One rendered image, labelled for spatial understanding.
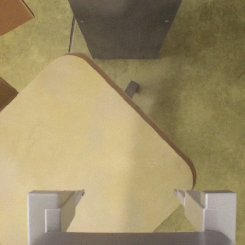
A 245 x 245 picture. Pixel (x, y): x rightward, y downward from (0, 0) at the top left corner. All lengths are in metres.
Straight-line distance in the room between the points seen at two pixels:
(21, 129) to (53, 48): 0.70
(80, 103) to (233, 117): 0.79
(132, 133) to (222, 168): 0.73
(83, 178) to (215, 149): 0.75
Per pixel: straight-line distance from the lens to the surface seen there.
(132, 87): 1.14
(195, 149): 1.22
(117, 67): 1.21
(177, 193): 0.17
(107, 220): 0.59
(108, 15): 0.78
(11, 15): 0.50
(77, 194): 0.16
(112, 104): 0.57
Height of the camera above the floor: 1.19
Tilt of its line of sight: 88 degrees down
